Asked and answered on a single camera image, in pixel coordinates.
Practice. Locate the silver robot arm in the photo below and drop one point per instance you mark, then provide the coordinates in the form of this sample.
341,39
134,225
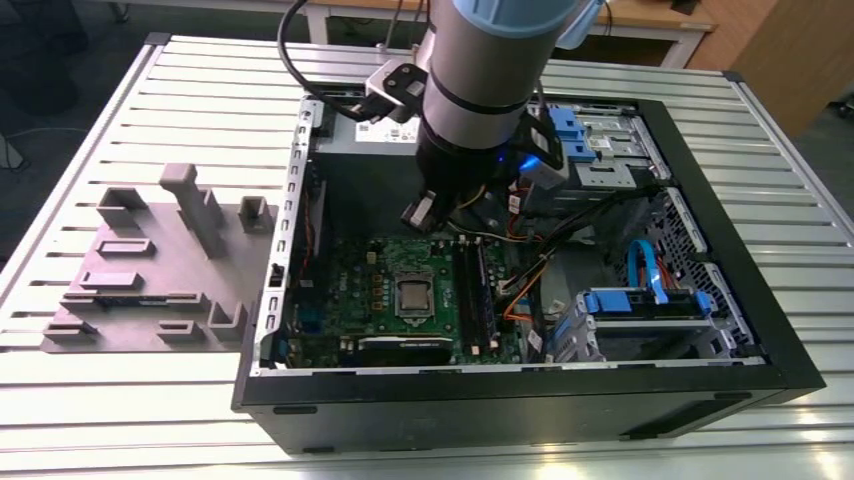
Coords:
481,65

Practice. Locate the white and black webcam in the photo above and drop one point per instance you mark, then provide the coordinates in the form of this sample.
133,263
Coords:
544,160

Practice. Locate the grey power supply unit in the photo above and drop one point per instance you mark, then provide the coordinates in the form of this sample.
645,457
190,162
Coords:
361,190

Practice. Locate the empty blue disk carrier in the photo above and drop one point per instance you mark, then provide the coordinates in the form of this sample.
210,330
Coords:
581,150

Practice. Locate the grey box with black face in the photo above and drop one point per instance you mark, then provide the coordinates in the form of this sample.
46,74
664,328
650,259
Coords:
394,82

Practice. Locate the metal drive cage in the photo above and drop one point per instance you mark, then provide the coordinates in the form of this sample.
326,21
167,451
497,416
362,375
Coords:
614,180

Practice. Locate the black RAM slot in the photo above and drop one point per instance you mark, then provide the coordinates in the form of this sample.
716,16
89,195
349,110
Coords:
486,290
468,290

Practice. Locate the green motherboard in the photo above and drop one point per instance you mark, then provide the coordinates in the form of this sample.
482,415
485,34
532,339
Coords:
354,265

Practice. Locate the hard disk in blue carrier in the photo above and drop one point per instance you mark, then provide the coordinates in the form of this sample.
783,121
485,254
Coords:
610,302

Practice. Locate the black graphics card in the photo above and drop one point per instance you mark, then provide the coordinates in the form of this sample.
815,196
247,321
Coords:
401,347

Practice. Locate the wooden desk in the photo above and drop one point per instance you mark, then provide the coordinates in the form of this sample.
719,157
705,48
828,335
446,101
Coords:
668,20

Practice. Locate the metal disk bay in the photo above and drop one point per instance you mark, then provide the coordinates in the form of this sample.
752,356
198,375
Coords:
668,325

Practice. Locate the grey parts rack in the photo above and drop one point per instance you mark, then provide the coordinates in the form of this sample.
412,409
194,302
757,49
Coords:
174,280

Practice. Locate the black PC case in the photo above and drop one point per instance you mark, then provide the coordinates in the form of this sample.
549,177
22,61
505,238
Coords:
468,415

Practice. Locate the RAM stick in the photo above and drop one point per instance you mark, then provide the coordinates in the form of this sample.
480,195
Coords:
134,301

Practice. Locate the wooden cabinet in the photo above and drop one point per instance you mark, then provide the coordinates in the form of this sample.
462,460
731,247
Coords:
801,60

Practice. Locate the small grey wrist camera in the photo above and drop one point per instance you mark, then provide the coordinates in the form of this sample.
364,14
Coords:
417,212

